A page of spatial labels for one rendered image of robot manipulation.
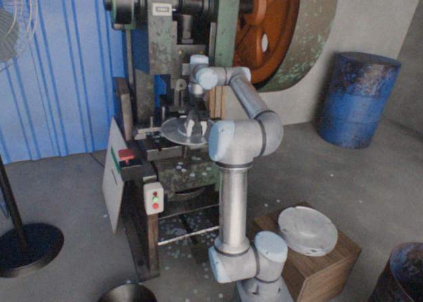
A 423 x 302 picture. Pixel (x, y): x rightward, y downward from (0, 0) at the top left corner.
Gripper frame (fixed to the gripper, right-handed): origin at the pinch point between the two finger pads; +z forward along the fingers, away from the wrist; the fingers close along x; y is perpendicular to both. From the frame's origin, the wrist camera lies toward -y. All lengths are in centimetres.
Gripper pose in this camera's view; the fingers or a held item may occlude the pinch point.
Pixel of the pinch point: (195, 135)
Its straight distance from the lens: 138.0
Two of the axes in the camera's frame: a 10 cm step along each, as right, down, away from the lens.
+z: -0.9, 8.7, 4.9
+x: -9.0, 1.3, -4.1
